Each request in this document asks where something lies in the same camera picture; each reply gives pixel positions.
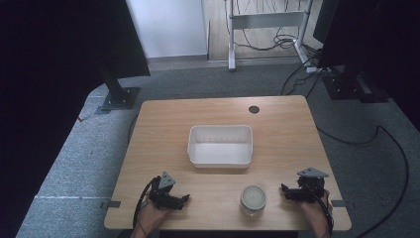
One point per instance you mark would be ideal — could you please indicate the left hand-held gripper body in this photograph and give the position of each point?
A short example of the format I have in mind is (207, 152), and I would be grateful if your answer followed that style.
(163, 195)

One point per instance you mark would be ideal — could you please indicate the white power strip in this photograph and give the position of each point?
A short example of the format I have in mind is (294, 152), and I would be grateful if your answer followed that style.
(313, 69)

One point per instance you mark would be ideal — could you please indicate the white plastic bin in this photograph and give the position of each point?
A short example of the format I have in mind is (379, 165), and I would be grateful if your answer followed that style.
(220, 148)

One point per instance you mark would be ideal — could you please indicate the white metal desk frame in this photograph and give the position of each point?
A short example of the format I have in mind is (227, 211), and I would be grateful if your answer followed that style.
(267, 20)

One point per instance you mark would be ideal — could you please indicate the dark round table grommet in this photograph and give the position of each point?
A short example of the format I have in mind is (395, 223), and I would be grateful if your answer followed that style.
(253, 109)

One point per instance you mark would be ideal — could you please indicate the black stand with base plate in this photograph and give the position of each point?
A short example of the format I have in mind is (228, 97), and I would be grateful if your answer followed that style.
(115, 92)
(350, 87)

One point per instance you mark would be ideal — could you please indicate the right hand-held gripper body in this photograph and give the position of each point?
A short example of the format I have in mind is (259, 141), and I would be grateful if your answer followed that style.
(310, 188)

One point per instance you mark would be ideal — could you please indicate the glass jar with grey lid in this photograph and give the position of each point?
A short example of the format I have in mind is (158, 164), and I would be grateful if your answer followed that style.
(253, 199)

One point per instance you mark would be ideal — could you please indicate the person's left hand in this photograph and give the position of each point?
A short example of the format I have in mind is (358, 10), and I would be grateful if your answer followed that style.
(150, 216)

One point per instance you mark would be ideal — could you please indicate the black curtain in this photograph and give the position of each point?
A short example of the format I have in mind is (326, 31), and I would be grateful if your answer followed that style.
(49, 66)
(379, 39)

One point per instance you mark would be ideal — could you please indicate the white panel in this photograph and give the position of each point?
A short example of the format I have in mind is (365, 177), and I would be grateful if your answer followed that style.
(168, 26)

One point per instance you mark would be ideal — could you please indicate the person's right hand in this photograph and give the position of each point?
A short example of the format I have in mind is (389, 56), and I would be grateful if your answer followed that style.
(312, 211)

